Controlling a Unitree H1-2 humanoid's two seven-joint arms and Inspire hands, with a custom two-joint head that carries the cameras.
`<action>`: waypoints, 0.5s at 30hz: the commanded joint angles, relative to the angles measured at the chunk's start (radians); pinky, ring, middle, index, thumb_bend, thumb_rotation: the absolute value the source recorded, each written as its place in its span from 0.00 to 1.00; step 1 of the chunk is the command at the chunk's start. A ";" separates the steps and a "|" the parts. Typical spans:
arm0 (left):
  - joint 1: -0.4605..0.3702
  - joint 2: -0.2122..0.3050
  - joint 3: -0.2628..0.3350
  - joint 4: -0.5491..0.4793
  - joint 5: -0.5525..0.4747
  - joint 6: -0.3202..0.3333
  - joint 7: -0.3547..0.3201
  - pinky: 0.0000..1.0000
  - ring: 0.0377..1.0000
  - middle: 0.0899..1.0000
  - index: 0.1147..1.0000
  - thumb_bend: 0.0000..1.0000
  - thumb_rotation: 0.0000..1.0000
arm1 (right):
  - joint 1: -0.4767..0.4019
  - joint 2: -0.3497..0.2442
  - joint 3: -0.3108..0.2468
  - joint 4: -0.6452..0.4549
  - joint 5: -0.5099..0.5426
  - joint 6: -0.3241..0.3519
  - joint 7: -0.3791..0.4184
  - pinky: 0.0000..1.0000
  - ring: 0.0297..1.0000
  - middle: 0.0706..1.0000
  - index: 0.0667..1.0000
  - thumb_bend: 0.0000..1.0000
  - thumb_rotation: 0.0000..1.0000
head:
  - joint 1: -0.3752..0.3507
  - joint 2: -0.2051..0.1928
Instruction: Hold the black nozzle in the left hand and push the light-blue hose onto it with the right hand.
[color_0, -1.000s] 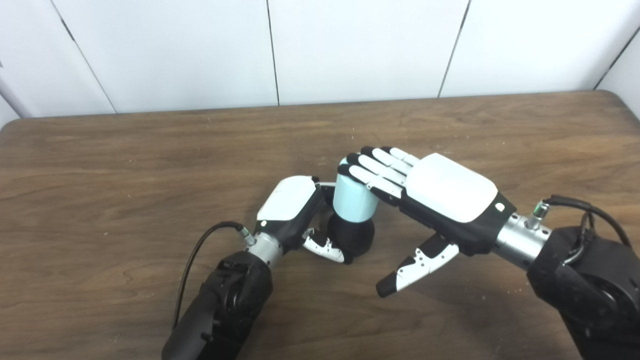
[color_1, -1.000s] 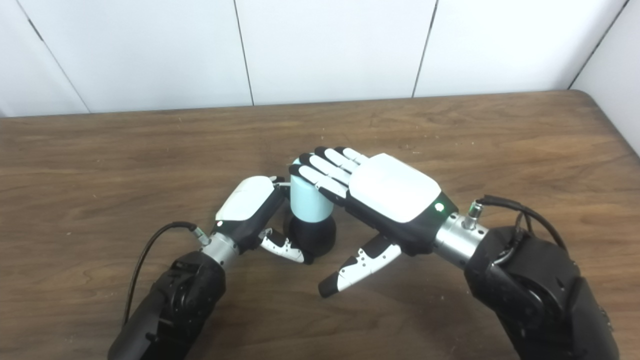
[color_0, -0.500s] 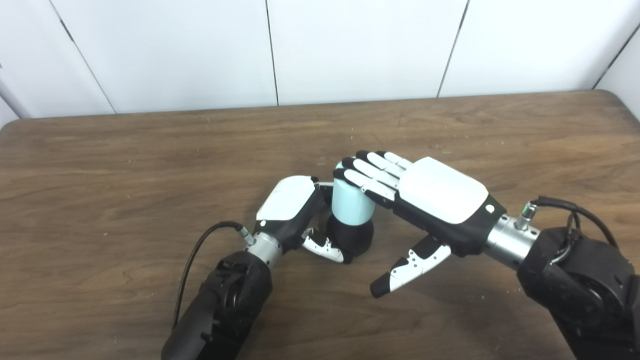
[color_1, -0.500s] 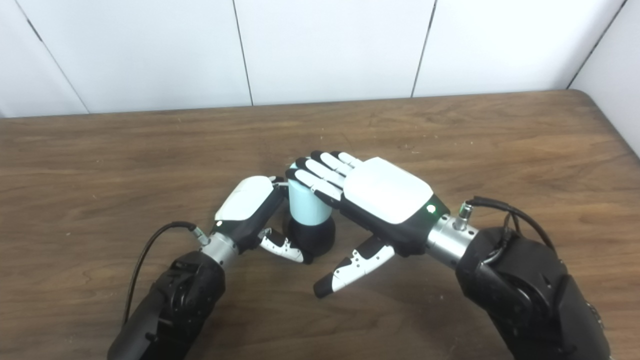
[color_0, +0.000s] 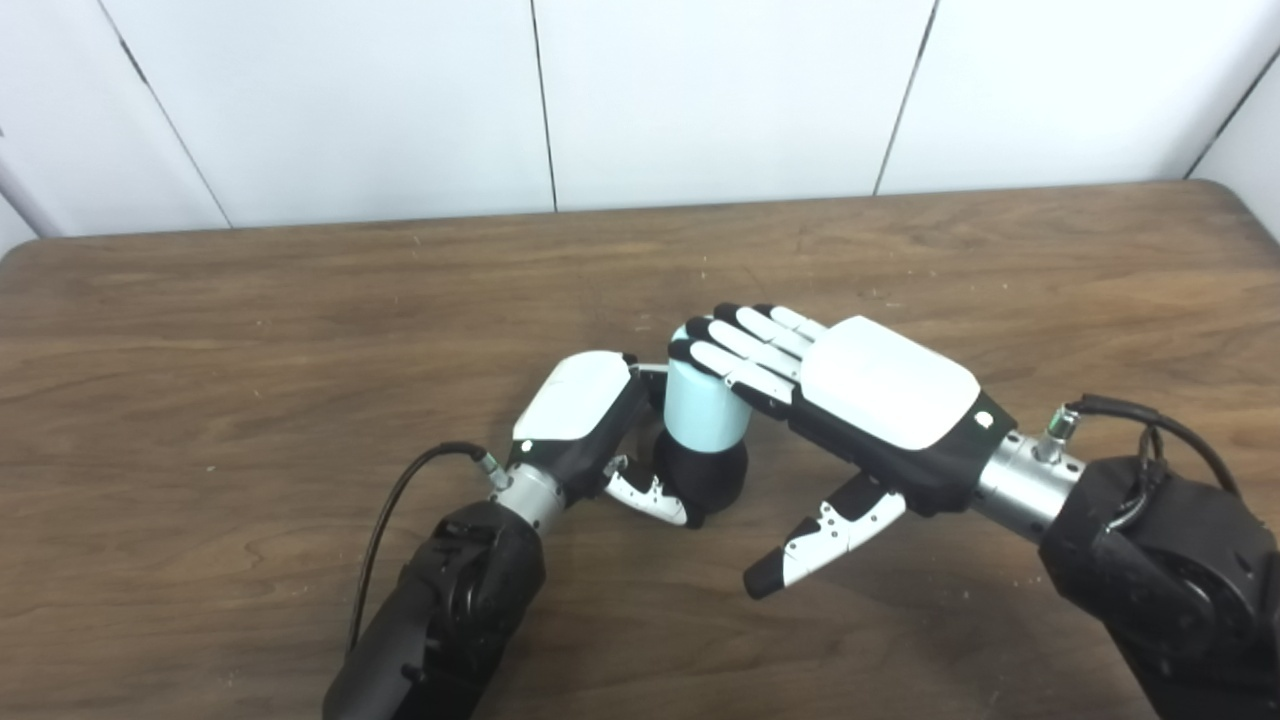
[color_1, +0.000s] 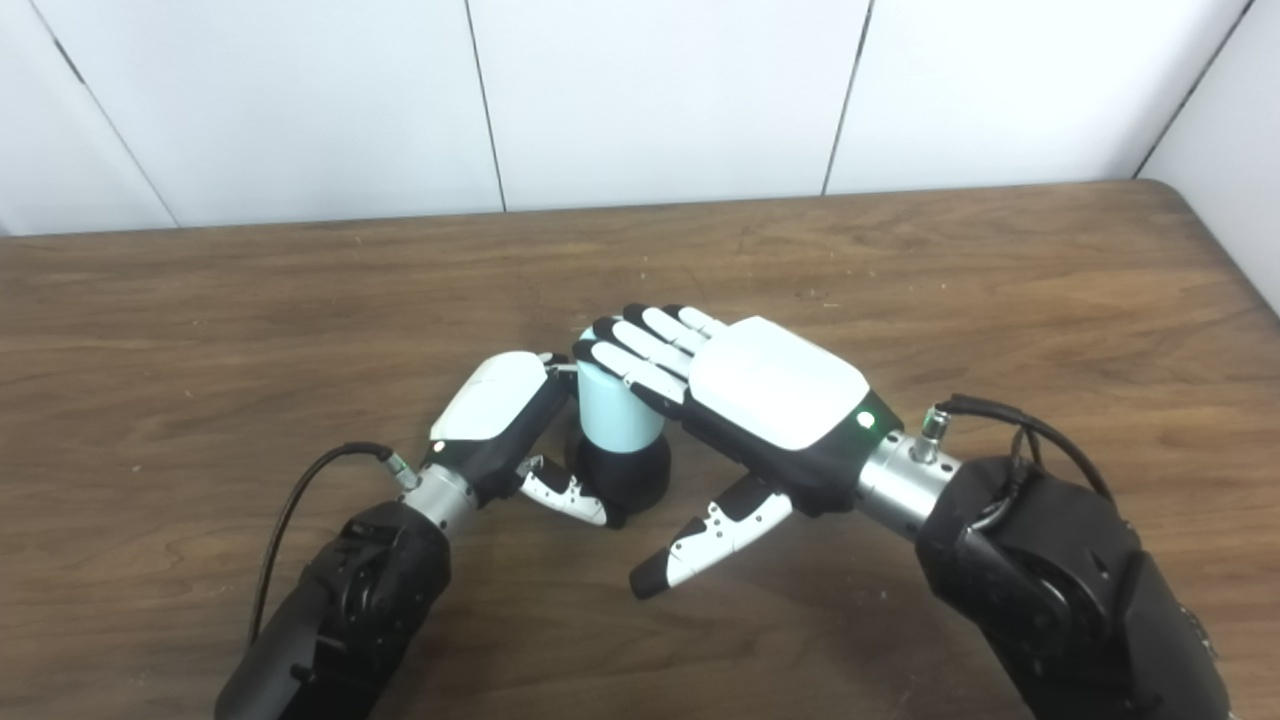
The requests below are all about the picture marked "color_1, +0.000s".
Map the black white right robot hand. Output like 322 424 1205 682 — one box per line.
572 304 901 601

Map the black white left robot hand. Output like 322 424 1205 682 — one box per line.
422 350 626 530

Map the light blue cylinder cup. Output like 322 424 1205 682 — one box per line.
577 328 667 453

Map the black funnel-shaped nozzle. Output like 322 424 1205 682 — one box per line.
565 420 673 521

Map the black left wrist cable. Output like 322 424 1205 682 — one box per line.
245 442 421 646

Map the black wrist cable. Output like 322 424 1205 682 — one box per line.
912 394 1117 501
245 442 421 646

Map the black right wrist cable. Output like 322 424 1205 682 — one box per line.
912 394 1117 501

